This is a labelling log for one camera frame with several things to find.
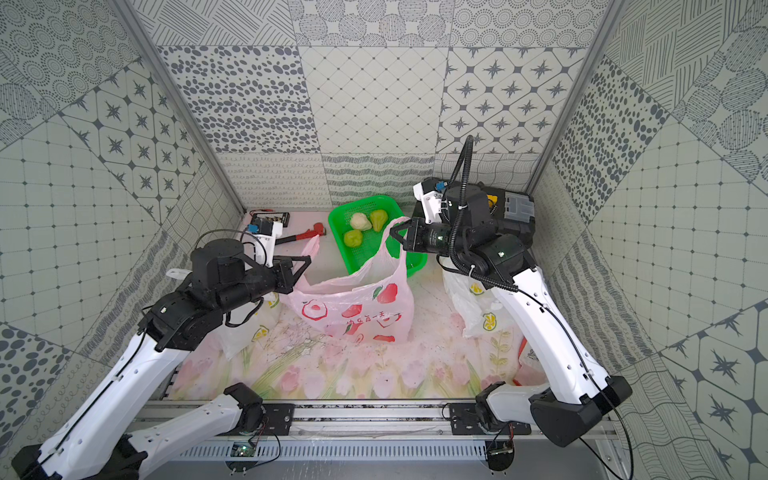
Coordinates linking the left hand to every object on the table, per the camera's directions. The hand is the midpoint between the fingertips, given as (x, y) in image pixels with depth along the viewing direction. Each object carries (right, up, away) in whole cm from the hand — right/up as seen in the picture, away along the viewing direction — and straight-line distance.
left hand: (316, 262), depth 62 cm
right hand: (+16, +6, +1) cm, 17 cm away
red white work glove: (+54, -32, +20) cm, 66 cm away
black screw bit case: (-28, +13, +56) cm, 64 cm away
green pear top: (+10, +13, +50) cm, 53 cm away
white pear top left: (+3, +11, +49) cm, 50 cm away
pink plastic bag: (+12, -10, +4) cm, 16 cm away
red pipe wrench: (-13, +8, +52) cm, 55 cm away
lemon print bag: (+42, -16, +25) cm, 51 cm away
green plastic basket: (+3, +2, +46) cm, 46 cm away
